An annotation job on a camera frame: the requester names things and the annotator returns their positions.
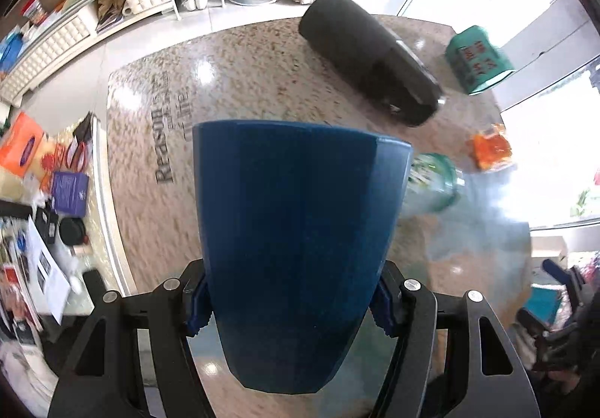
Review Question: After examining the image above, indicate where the white paper sheet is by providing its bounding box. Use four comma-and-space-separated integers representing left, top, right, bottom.
27, 217, 71, 325

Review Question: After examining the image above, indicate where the purple box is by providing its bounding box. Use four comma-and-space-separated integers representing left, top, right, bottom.
51, 171, 90, 218

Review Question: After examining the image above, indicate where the green label clear bottle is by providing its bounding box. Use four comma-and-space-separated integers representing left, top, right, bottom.
400, 153, 465, 219

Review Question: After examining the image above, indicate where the teal hexagonal tin box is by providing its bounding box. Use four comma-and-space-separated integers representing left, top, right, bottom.
444, 25, 515, 95

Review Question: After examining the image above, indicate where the black cylindrical thermos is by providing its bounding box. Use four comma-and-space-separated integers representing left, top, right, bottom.
298, 0, 444, 127

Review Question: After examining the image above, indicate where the orange plastic jar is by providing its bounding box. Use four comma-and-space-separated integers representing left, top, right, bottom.
470, 124, 513, 171

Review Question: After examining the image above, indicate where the orange tissue pack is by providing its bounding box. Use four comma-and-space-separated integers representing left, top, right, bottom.
0, 112, 45, 177

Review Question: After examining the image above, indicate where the blue cup yellow inside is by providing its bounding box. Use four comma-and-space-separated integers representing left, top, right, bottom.
193, 120, 413, 395

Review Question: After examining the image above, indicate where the white tufted tv cabinet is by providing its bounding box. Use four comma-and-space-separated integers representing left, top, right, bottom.
1, 0, 173, 107

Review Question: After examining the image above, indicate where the blue plastic basket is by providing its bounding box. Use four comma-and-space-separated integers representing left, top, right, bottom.
0, 32, 23, 74

